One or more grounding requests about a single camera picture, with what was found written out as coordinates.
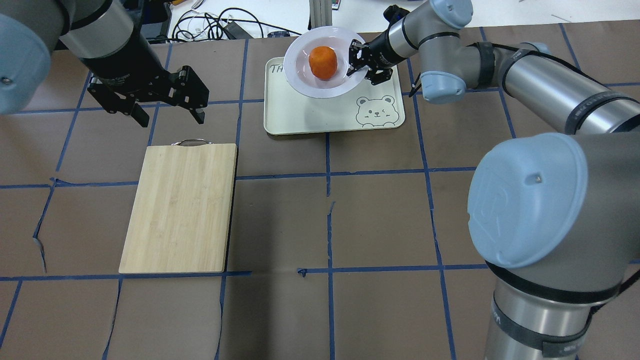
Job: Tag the cream bear tray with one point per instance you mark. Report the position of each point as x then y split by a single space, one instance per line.
366 107

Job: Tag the orange mandarin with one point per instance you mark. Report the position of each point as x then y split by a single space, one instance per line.
323 62

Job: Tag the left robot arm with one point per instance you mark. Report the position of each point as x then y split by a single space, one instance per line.
104 37

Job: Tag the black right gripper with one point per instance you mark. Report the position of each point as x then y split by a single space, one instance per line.
378 48

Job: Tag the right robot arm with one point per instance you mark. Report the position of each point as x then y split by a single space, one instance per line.
555 216

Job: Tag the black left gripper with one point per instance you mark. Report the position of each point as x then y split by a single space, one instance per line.
121 66

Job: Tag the bamboo cutting board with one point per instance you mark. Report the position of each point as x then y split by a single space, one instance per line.
180 220

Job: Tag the white ribbed plate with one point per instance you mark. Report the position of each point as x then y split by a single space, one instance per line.
297 70

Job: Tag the aluminium frame post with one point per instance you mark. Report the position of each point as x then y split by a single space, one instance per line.
320 14

